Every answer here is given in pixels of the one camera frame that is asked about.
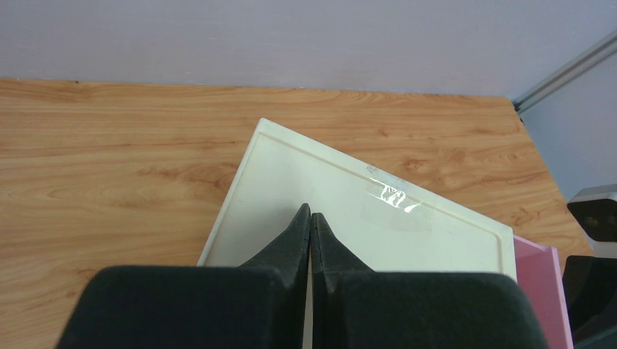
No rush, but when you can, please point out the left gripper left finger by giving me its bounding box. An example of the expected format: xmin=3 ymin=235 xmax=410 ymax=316
xmin=57 ymin=204 xmax=311 ymax=348

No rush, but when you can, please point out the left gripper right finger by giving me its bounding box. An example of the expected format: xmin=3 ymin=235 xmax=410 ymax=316
xmin=311 ymin=213 xmax=548 ymax=348

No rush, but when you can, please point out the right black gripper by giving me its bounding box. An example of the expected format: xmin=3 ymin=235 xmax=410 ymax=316
xmin=562 ymin=255 xmax=616 ymax=349

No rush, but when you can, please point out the pink drawer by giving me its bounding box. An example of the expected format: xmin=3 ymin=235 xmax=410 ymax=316
xmin=514 ymin=236 xmax=574 ymax=349

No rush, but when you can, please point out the white mini drawer cabinet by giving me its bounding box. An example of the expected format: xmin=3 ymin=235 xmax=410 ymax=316
xmin=199 ymin=119 xmax=516 ymax=348

